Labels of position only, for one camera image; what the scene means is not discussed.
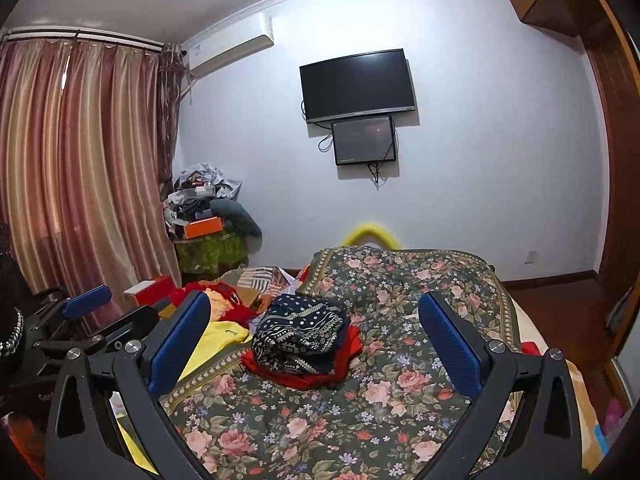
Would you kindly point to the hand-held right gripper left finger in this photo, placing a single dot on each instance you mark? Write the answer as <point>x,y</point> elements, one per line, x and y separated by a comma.
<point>177,345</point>

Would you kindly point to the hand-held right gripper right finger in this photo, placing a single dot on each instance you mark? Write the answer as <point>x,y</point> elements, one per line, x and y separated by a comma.
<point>450,345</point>

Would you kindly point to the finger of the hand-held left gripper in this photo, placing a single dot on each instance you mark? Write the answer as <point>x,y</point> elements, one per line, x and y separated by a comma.
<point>87,302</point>
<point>130,322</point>

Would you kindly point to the navy patterned garment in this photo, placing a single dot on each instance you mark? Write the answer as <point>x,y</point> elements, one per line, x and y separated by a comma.
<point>295,330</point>

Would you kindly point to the red and white box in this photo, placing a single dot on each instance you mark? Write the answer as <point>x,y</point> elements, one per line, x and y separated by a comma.
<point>150,291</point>

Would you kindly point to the yellow garment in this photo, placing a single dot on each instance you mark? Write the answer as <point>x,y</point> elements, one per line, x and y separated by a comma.
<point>220,335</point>

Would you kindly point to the red plush toy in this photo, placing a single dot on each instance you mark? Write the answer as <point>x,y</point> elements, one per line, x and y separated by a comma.
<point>235,305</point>

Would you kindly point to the tan plush blanket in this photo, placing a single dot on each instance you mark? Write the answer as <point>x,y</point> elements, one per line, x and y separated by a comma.
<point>525,327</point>

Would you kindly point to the black beaded garment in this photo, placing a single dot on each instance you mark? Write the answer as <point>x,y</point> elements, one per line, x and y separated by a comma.
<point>12,285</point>

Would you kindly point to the small red cloth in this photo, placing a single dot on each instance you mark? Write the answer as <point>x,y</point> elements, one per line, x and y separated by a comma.
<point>531,349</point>

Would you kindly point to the patchwork cloth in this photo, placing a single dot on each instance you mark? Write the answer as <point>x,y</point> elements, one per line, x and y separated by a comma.
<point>257,282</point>

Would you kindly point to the floral blanket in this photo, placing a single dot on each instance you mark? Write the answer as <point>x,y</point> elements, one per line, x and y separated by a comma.
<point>350,410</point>

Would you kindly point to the orange box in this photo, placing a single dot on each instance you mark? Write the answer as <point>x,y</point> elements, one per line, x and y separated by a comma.
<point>202,227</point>

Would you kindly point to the red garment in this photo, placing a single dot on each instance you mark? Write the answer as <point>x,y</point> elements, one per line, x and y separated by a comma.
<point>300,381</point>

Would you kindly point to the yellow cushion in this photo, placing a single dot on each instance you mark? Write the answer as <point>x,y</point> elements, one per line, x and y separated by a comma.
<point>370,232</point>

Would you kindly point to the dark grey pillow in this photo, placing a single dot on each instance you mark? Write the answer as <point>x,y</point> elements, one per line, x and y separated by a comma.
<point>237,217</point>

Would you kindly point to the striped pink curtain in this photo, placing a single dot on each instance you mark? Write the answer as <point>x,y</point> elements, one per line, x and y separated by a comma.
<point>75,160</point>

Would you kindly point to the pile of clutter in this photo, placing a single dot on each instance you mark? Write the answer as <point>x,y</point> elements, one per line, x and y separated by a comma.
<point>195,190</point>

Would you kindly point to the grey printed bag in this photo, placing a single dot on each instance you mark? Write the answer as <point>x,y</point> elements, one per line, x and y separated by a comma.
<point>619,315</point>

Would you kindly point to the pink bag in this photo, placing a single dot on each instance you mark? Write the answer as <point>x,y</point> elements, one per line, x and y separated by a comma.
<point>614,417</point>

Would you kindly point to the wooden wardrobe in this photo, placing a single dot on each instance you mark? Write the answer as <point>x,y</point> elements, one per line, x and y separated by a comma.
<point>615,110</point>

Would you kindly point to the white air conditioner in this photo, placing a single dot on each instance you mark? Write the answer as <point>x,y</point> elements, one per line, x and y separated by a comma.
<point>230,47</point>

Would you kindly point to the white wall socket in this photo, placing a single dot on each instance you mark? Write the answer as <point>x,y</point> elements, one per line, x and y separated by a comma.
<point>531,257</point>

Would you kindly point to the small wall monitor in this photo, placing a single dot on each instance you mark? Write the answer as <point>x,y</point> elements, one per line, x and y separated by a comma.
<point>364,141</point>

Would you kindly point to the large wall television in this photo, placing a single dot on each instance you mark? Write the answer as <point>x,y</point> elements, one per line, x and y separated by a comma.
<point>357,85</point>

